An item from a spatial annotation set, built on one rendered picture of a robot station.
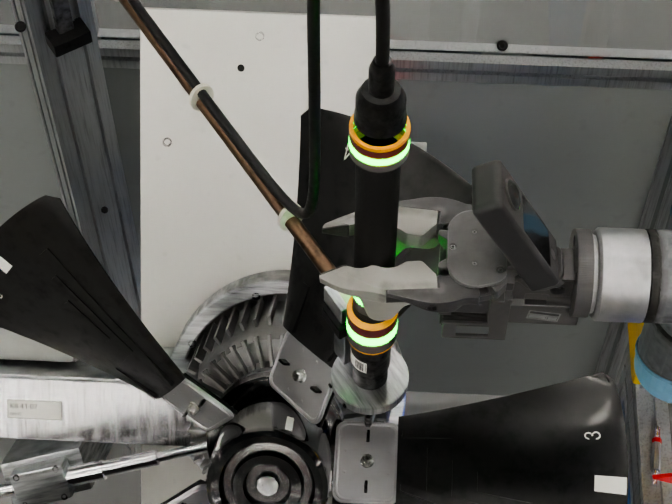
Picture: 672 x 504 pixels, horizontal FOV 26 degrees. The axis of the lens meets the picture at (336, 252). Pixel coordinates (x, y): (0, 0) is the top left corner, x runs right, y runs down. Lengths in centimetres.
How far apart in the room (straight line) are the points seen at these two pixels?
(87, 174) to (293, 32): 56
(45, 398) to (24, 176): 79
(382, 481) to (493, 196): 48
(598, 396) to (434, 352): 120
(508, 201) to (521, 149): 110
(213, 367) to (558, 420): 36
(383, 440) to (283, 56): 43
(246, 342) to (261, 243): 14
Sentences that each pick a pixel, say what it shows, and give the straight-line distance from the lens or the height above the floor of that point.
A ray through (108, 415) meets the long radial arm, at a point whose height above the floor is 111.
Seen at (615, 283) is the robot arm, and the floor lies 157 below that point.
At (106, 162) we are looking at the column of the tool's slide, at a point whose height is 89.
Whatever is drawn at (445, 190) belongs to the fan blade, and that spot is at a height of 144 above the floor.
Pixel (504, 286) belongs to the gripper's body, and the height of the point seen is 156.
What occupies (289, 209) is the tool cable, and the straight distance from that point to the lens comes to 128.
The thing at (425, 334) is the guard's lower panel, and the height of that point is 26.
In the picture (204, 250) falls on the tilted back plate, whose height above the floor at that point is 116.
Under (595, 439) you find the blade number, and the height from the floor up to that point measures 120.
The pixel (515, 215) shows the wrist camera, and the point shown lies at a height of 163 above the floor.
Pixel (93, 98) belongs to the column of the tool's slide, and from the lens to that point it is 197.
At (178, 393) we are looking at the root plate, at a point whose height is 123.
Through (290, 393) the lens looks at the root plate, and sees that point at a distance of 145.
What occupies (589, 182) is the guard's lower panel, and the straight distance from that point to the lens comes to 225.
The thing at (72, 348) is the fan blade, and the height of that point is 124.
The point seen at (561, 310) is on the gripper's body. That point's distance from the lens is 119.
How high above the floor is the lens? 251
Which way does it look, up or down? 56 degrees down
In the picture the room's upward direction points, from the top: straight up
